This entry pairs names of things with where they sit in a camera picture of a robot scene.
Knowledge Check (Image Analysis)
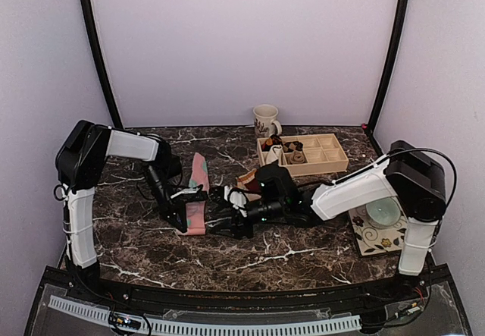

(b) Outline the pink patterned long sock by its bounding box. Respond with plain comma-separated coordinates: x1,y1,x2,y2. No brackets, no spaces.
186,152,210,236

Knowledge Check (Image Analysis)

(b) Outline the black front table rail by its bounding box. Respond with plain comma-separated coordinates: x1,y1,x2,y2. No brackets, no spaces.
31,262,455,313

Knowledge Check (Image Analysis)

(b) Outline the pale green candle dish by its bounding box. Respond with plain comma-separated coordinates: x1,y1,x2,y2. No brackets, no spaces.
365,197,401,228

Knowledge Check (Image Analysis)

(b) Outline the black right frame post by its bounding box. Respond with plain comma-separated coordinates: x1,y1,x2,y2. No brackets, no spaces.
367,0,408,134

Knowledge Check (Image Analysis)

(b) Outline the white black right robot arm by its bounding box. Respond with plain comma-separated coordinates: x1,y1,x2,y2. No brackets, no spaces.
210,140,455,301

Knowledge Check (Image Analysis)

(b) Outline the white ribbed rolled sock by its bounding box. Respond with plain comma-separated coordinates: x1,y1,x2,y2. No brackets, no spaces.
265,145,283,165

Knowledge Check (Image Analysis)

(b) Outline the coral pattern ceramic mug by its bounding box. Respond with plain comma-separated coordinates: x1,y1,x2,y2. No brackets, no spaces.
253,104,283,138

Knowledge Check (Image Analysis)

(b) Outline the floral pattern coaster tile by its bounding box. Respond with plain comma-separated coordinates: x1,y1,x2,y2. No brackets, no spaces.
348,204,407,256

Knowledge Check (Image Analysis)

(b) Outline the black frame post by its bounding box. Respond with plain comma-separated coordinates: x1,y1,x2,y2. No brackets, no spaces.
80,0,124,129
367,0,408,134

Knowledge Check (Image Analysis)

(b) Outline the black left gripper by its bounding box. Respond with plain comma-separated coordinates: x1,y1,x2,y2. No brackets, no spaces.
142,165,187,233

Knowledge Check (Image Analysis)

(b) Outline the black left frame post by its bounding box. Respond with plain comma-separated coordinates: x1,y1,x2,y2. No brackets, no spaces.
80,0,124,129

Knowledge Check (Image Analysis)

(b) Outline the wooden compartment organizer box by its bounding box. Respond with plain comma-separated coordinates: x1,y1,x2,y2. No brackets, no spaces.
257,133,349,177

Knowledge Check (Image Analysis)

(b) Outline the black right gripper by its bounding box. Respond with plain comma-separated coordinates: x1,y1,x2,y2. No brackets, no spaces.
209,197,287,240

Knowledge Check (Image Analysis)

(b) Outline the dark argyle rolled sock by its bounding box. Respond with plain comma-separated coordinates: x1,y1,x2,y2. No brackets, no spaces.
283,141,303,152

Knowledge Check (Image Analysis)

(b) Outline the beige striped cuff sock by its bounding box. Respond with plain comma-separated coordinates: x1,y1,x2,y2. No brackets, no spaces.
236,169,261,193

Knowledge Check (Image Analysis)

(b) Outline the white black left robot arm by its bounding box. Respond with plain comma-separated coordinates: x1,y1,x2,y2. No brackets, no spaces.
54,120,208,303

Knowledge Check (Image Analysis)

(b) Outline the white slotted cable duct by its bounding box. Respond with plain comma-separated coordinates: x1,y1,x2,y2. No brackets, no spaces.
48,295,361,335

